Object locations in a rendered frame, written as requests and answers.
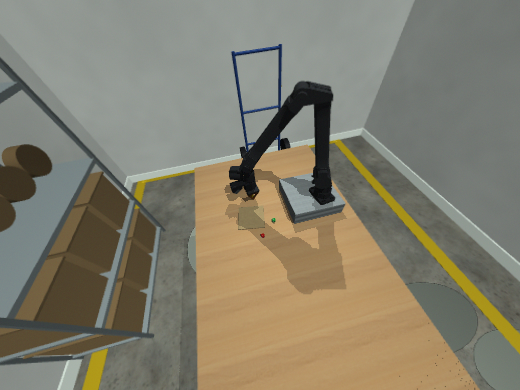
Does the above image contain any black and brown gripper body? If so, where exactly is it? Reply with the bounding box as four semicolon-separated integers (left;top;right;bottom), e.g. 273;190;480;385
246;180;259;195

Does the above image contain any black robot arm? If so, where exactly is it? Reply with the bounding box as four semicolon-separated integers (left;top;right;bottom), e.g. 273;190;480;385
229;81;335;205

